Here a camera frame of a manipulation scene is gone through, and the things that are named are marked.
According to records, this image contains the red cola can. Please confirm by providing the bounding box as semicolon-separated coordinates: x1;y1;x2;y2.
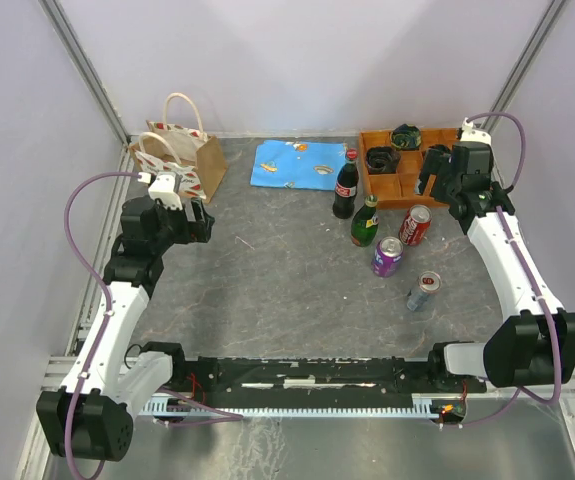
399;204;432;246

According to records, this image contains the watermelon print canvas bag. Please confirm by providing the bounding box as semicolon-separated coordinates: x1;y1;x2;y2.
128;92;228;203

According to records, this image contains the glass cola bottle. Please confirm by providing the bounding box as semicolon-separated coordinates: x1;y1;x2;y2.
332;148;359;219

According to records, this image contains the green glass bottle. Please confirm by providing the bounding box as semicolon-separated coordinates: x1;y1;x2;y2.
350;194;379;247

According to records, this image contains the purple soda can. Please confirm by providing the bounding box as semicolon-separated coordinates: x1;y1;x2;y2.
371;236;404;278

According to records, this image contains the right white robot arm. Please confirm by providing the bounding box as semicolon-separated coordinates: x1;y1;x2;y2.
416;141;575;391

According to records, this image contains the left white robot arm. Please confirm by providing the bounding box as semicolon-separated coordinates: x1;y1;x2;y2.
36;196;214;461

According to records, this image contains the orange wooden divided tray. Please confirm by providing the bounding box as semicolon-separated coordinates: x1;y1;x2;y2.
358;128;457;209

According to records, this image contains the dark rolled sock green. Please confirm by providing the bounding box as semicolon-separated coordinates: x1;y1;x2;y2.
390;124;422;151

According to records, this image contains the dark rolled sock left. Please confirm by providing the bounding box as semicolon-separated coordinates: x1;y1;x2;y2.
366;146;401;175

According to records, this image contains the blue patterned cloth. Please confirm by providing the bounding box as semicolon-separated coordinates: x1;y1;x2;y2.
250;139;346;191

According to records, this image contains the silver blue energy can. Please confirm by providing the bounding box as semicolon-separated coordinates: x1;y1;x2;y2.
406;271;442;312

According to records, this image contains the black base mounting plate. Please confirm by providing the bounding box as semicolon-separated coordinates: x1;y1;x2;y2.
165;357;486;408

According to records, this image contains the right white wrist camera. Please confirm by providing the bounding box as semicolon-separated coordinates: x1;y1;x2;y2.
458;118;492;146

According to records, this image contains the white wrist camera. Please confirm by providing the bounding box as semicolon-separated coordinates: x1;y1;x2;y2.
137;172;183;211
458;118;492;146

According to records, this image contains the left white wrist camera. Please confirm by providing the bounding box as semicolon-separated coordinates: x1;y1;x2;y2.
137;172;183;211

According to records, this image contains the light blue cable duct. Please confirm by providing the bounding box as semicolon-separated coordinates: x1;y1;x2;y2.
139;394;467;421

